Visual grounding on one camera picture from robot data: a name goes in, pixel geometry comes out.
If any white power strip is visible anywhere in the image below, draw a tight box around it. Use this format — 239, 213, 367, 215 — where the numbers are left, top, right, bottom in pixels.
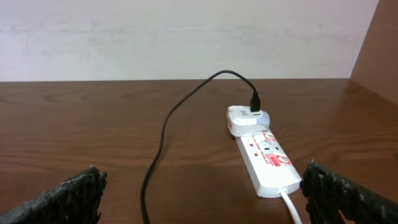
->
236, 129, 302, 198

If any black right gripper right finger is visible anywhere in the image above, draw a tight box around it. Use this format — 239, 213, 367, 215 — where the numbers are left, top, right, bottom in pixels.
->
300, 162, 397, 224

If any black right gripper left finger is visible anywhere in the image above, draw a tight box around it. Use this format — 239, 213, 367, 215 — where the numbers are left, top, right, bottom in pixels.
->
1, 166, 108, 224

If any white power strip cord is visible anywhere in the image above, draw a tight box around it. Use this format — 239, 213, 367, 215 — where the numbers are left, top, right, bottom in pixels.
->
278, 189, 303, 224

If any black USB charging cable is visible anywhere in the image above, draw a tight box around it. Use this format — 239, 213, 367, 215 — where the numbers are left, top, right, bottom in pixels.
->
139, 70, 262, 224

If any white USB charger adapter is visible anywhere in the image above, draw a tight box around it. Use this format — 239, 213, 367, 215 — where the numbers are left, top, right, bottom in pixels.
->
226, 106, 271, 138

